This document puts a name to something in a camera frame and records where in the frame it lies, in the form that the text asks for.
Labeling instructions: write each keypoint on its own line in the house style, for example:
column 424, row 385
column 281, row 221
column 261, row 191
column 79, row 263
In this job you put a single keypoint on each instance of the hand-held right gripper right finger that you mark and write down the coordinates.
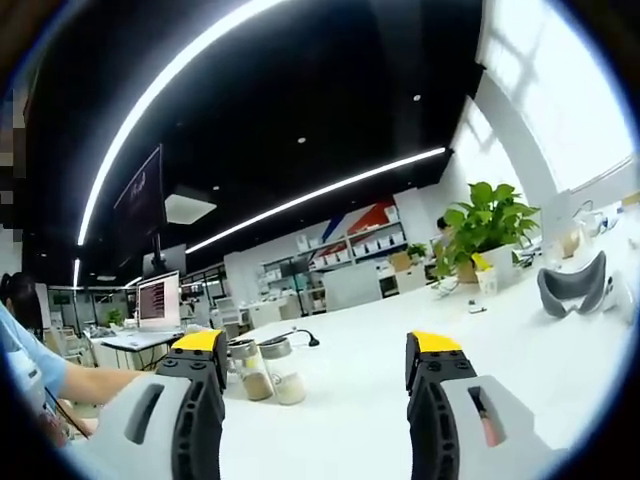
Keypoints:
column 460, row 410

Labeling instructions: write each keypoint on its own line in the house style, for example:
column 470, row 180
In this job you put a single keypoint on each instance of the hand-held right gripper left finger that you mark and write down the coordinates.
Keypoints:
column 145, row 430

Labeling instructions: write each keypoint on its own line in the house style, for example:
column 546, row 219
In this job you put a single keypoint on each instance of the tall seasoning bottle brown powder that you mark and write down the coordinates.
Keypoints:
column 255, row 385

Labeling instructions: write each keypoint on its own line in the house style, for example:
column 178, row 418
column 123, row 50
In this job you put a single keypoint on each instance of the tall seasoning bottle white powder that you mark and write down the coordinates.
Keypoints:
column 290, row 390

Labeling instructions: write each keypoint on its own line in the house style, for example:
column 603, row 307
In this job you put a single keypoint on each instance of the white side desk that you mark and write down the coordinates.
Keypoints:
column 135, row 340

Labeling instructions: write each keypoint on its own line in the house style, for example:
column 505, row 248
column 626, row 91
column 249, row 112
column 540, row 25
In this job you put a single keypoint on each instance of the small black table item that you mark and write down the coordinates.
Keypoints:
column 477, row 307

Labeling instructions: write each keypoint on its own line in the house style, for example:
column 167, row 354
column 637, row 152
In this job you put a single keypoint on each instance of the computer monitor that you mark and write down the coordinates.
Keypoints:
column 157, row 302

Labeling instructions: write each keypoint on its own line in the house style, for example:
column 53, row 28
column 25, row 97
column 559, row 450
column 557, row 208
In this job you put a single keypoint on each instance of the white paper cup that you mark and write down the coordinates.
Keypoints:
column 487, row 282

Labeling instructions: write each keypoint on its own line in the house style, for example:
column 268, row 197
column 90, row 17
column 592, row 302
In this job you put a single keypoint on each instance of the person's upper body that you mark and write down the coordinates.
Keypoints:
column 30, row 360

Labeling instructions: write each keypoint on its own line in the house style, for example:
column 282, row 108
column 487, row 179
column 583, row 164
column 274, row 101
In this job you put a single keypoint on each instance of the grey headset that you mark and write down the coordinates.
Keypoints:
column 555, row 295

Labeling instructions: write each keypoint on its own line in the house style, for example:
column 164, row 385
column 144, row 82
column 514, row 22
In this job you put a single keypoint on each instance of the cardboard box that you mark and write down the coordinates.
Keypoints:
column 401, row 262

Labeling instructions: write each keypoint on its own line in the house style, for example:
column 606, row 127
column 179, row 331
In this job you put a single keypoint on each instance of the black gooseneck microphone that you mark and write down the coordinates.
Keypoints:
column 314, row 342

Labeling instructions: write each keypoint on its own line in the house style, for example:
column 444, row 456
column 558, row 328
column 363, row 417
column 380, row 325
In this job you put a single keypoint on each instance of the grey partition panel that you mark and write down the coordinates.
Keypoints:
column 352, row 287

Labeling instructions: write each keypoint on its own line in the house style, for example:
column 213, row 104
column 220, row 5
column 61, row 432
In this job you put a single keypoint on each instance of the potted green plant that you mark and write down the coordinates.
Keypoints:
column 490, row 220

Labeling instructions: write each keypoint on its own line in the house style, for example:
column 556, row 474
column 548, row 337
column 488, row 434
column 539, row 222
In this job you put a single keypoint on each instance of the shelf with white boxes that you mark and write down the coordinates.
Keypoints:
column 360, row 245

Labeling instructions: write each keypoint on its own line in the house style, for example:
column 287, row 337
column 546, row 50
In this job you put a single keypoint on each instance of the ceiling air conditioner panel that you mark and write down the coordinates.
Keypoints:
column 190, row 205

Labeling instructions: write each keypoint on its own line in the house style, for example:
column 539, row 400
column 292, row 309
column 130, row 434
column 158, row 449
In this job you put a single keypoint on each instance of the hanging dark screen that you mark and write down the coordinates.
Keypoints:
column 142, row 195

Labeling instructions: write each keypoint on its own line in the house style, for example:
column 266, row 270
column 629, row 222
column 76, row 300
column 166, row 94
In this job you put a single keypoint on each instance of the straight ceiling light strip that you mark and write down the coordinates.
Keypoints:
column 320, row 192

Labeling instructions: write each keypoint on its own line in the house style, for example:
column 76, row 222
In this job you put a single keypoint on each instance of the long curved ceiling light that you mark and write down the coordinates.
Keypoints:
column 140, row 107

